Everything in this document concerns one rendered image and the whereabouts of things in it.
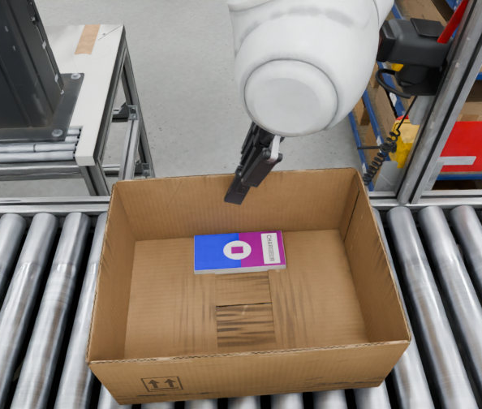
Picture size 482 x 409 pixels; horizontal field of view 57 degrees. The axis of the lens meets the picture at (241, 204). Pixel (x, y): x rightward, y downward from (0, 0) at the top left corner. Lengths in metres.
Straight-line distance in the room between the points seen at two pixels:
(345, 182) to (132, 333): 0.42
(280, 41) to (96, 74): 1.00
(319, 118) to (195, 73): 2.28
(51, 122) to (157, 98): 1.35
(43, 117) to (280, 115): 0.84
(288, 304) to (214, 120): 1.62
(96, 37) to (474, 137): 1.05
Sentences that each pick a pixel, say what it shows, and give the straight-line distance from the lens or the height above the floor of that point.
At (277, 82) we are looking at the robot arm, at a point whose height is 1.25.
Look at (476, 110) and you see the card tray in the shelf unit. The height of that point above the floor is 0.61.
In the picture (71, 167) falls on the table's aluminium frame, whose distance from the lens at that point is 1.09.
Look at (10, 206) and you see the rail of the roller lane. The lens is 1.02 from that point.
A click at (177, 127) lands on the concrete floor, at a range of 2.25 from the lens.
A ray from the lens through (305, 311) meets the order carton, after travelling 0.76.
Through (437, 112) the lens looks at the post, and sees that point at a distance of 0.81.
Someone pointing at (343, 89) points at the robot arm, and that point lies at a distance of 0.34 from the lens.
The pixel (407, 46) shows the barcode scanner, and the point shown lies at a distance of 0.76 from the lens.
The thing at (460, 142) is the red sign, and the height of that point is 0.87.
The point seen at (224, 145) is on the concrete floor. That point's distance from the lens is 2.13.
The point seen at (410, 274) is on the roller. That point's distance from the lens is 0.87.
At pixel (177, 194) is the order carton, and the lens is 0.74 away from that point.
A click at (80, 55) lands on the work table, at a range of 1.39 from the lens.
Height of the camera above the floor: 1.44
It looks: 50 degrees down
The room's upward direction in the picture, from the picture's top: straight up
